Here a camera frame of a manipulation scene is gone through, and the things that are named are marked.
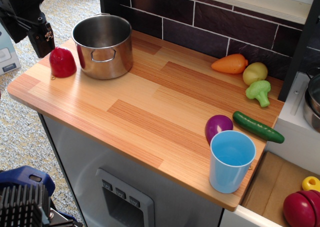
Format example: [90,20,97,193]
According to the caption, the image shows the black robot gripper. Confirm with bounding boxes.
[0,0,55,58]

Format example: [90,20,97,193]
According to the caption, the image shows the stainless steel pot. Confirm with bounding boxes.
[71,13,133,80]

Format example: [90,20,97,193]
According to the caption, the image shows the orange toy sweet potato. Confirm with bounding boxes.
[211,53,249,74]

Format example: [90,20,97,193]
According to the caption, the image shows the yellow toy potato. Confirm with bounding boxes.
[242,62,268,86]

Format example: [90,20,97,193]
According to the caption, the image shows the red toy pepper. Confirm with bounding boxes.
[49,47,77,78]

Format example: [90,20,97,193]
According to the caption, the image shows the white box on floor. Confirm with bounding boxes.
[0,24,21,76]

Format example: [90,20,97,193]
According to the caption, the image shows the grey toy fridge cabinet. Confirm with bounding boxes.
[40,115,223,227]

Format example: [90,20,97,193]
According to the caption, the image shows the purple toy eggplant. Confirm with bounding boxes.
[204,114,234,144]

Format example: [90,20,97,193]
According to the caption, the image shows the light blue plastic cup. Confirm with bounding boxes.
[209,130,256,194]

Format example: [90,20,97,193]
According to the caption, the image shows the green toy broccoli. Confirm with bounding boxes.
[245,80,271,108]

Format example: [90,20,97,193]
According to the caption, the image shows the green toy cucumber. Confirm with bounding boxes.
[232,111,285,144]

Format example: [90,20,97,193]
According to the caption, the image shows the cardboard box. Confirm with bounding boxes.
[241,151,320,227]

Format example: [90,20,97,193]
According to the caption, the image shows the steel pots in sink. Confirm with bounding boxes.
[303,66,320,133]

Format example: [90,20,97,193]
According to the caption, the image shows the yellow toy piece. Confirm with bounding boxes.
[301,176,320,192]

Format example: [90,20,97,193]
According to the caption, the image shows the red toy apple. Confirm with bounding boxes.
[283,190,320,227]

